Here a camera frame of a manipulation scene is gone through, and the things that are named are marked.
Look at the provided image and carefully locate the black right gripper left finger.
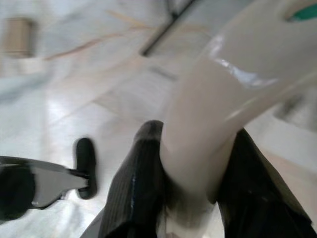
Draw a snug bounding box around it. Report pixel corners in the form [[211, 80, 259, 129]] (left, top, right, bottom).
[[99, 120, 172, 238]]

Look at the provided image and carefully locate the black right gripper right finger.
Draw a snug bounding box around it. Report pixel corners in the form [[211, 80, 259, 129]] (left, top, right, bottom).
[[217, 127, 317, 238]]

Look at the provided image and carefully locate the beige plastic dustpan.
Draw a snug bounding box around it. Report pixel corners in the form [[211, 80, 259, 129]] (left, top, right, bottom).
[[158, 0, 317, 238]]

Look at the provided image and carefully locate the green object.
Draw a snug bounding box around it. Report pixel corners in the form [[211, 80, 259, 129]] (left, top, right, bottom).
[[293, 5, 317, 22]]

